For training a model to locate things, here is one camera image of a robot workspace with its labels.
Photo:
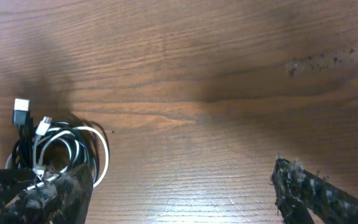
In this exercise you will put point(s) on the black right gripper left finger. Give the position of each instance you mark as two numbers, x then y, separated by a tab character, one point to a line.
65	199

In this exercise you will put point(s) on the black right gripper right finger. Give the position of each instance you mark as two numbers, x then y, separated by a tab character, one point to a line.
300	193

